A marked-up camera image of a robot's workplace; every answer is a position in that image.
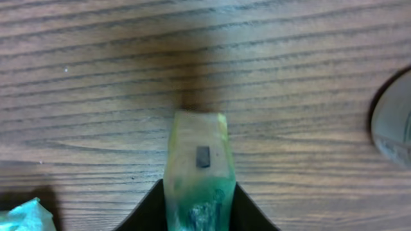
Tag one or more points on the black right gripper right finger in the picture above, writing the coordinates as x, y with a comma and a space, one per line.
246, 215

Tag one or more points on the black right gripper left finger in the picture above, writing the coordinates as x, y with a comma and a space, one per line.
150, 214

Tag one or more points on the green lid white jar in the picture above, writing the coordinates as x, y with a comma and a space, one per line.
390, 121

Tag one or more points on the small teal white box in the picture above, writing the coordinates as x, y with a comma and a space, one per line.
199, 178

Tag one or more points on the teal tissue pack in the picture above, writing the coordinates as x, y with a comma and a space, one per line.
29, 216

